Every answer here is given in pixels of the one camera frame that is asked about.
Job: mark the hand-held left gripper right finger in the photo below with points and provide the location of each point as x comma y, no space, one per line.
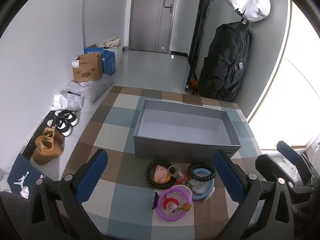
227,177

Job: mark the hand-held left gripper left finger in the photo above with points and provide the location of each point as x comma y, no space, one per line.
92,176

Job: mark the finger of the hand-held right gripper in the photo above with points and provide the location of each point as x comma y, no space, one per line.
291,155
268,166

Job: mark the small brown charm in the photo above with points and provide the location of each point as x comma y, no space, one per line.
186,206

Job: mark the grey storage box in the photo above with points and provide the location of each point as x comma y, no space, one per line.
175,150

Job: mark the red white hair clip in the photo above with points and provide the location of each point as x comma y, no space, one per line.
171,203

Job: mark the checkered tablecloth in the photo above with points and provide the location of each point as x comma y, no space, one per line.
120,192

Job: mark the red hair accessory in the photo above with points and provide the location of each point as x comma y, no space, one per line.
182,178

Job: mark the brown shoe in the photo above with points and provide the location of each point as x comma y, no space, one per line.
46,151
56,136

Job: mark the clear plastic hair clip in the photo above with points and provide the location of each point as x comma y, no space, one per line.
173,170

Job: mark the black white sneakers pair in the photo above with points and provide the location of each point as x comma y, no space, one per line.
61,127

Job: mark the black white sandal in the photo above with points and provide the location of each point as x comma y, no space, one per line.
67,116

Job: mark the black shoe mat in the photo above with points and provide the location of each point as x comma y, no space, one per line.
33,142

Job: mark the crumpled white paper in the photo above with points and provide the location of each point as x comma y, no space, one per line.
24,193

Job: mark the dark blue shoebox lid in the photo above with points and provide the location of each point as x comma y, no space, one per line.
20,172

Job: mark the crumpled silver plastic bag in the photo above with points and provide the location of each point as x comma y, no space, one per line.
70,101

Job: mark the grey plastic bag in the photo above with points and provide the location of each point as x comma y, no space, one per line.
92,87

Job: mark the small orange object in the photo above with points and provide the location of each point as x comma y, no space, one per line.
194,85

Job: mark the brown cardboard box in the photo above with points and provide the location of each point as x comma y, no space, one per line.
87,67

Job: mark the black backpack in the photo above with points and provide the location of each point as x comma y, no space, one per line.
225,62

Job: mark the blue cardboard box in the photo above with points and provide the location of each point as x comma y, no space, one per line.
108,62

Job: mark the cream tote bag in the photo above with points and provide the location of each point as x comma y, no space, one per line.
111,42

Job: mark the black coat rack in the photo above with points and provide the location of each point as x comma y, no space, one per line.
200,30

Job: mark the white hanging bag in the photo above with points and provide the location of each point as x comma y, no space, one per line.
247,0

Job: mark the grey door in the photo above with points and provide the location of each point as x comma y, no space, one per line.
152,17

